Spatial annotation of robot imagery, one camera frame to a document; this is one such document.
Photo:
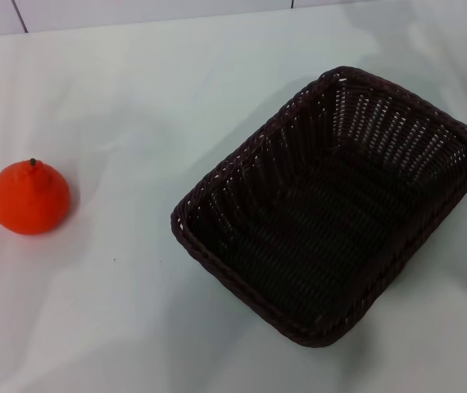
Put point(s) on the dark brown woven basket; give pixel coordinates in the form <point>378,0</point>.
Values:
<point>323,229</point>

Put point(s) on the orange tangerine with stem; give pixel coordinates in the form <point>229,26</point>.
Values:
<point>28,200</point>

